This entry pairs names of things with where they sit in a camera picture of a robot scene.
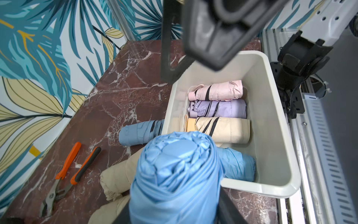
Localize beige plastic storage box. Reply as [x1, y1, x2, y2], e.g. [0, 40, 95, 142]
[162, 50, 301, 198]

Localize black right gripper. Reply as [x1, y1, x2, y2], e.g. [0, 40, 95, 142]
[160, 1, 287, 84]

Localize orange handled pliers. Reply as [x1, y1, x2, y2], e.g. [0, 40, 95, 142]
[38, 141, 102, 218]

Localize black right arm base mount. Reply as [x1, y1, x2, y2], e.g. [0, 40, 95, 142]
[270, 31, 333, 119]

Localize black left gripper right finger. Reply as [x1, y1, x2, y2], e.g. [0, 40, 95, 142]
[216, 187, 248, 224]

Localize light blue folded umbrella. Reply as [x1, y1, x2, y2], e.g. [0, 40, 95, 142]
[118, 119, 164, 147]

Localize beige folded umbrella by box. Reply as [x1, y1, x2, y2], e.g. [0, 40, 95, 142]
[100, 147, 144, 201]

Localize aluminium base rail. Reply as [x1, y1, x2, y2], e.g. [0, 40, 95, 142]
[260, 27, 358, 224]

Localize aluminium frame post left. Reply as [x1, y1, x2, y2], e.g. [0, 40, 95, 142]
[106, 0, 137, 41]

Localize lilac umbrella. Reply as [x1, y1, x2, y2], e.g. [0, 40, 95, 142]
[187, 99, 247, 119]

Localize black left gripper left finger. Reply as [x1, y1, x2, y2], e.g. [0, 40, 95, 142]
[112, 202, 131, 224]

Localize beige umbrella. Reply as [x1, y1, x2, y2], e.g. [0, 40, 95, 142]
[88, 195, 130, 224]
[100, 147, 144, 201]
[185, 117, 251, 144]

